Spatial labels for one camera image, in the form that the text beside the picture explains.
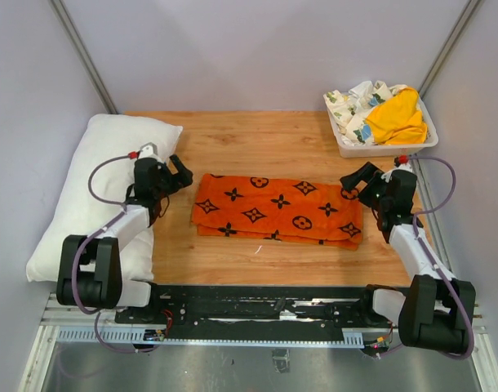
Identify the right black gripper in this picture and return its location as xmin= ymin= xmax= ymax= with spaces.
xmin=340 ymin=162 xmax=390 ymax=212

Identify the orange patterned pillowcase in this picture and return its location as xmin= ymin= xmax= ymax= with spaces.
xmin=191 ymin=173 xmax=363 ymax=251

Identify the white pillow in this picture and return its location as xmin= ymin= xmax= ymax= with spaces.
xmin=26 ymin=114 xmax=184 ymax=282

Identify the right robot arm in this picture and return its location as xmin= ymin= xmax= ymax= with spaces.
xmin=340 ymin=156 xmax=476 ymax=359

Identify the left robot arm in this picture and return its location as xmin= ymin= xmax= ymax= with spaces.
xmin=56 ymin=151 xmax=193 ymax=323

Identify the white plastic basket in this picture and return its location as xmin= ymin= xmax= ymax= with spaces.
xmin=327 ymin=98 xmax=438 ymax=158

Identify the yellow cloth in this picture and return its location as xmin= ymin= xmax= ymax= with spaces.
xmin=365 ymin=87 xmax=428 ymax=145

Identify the white printed cloth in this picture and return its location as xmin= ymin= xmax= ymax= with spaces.
xmin=323 ymin=81 xmax=407 ymax=146

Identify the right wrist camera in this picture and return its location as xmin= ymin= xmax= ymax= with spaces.
xmin=381 ymin=155 xmax=413 ymax=183

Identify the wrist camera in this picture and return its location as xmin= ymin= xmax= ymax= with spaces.
xmin=127 ymin=142 xmax=162 ymax=162
xmin=381 ymin=155 xmax=413 ymax=183

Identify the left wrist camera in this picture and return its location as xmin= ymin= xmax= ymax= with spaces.
xmin=127 ymin=142 xmax=162 ymax=162

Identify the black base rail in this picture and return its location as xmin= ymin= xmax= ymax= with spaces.
xmin=114 ymin=284 xmax=398 ymax=345

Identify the white slotted cable duct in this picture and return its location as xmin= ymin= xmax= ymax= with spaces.
xmin=57 ymin=321 xmax=364 ymax=349

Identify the right aluminium frame post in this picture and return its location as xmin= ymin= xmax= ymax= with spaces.
xmin=418 ymin=0 xmax=485 ymax=98

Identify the aluminium frame post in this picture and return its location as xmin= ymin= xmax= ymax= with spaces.
xmin=48 ymin=0 xmax=119 ymax=114
xmin=418 ymin=0 xmax=485 ymax=98

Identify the left aluminium frame post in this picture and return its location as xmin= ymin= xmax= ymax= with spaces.
xmin=48 ymin=0 xmax=119 ymax=114

